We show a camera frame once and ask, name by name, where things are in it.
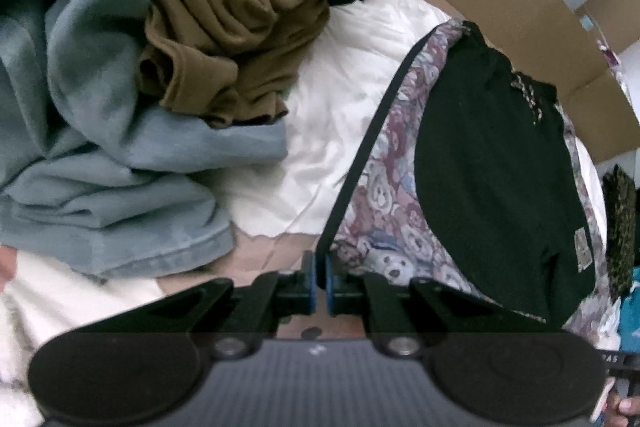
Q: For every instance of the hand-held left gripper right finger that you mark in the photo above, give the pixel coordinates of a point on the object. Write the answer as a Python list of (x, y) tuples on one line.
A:
[(330, 282)]

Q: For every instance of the black shorts with bear-print panels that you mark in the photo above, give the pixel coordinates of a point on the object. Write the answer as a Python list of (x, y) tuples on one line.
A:
[(480, 167)]

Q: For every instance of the leopard print cloth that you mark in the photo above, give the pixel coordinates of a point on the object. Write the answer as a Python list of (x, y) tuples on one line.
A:
[(620, 227)]

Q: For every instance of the blue patterned cloth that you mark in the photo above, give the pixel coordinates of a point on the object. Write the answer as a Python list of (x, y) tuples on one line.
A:
[(630, 307)]

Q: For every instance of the cream bear-print blanket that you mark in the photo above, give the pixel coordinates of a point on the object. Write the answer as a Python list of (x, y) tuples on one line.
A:
[(330, 117)]

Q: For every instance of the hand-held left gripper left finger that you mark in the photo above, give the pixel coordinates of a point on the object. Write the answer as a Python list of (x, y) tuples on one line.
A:
[(311, 279)]

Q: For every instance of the person's right hand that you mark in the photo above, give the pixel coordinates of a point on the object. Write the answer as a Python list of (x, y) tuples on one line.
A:
[(625, 412)]

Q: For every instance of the brown garment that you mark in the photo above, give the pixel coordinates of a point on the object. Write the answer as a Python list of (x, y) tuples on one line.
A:
[(240, 7)]

